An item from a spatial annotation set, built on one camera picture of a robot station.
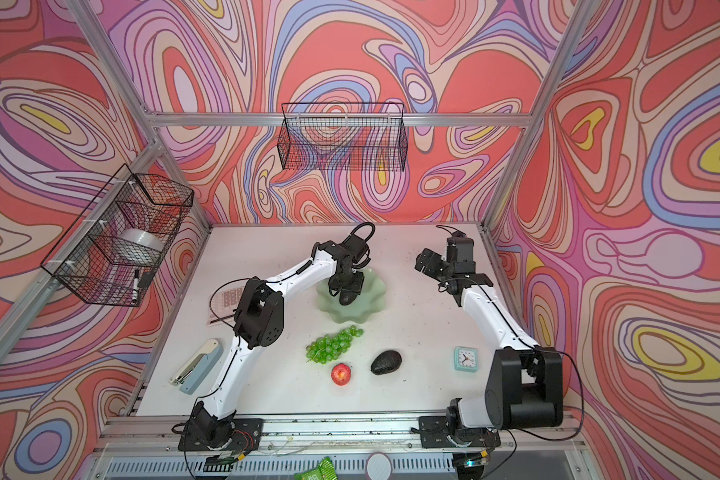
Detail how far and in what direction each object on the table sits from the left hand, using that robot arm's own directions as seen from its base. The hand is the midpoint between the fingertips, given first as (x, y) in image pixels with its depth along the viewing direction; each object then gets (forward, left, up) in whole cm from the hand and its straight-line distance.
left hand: (358, 287), depth 98 cm
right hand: (-1, -22, +12) cm, 25 cm away
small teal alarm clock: (-24, -31, -1) cm, 39 cm away
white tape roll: (-7, +52, +31) cm, 61 cm away
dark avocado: (-5, +4, +2) cm, 6 cm away
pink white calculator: (-6, +44, -1) cm, 45 cm away
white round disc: (-49, -5, +2) cm, 49 cm away
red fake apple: (-28, +5, +1) cm, 29 cm away
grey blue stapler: (-26, +45, -1) cm, 53 cm away
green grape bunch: (-21, +8, +3) cm, 23 cm away
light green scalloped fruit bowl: (-6, -2, -2) cm, 7 cm away
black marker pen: (-14, +54, +23) cm, 60 cm away
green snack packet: (-49, +7, -2) cm, 50 cm away
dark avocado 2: (-26, -8, +2) cm, 27 cm away
